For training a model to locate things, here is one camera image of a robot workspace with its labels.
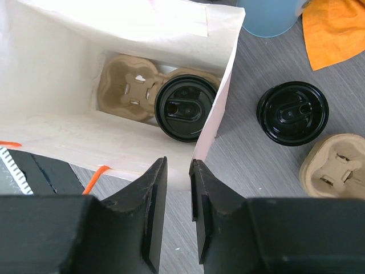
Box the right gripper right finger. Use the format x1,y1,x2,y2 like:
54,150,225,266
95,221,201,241
190,160,364,273

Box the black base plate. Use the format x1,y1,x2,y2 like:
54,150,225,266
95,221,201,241
10,150,84,195

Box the brown pulp cup carrier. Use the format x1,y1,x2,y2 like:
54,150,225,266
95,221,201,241
97,54,221,122

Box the blue cup straw holder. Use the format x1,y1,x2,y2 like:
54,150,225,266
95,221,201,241
237,0,310,38

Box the paper takeout bag orange handles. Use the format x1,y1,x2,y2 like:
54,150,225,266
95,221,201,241
1,1,245,191

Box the aluminium rail frame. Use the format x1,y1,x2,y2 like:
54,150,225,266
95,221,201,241
1,147,34,195

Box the black cup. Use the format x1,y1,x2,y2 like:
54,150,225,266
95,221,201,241
256,81,330,147

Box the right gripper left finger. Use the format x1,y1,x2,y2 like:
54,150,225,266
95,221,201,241
1,157,168,273

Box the orange Mickey Mouse pillow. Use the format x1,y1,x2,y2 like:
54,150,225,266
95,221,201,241
302,0,364,71

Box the black cup lid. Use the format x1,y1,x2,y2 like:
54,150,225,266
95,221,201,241
155,74,217,143

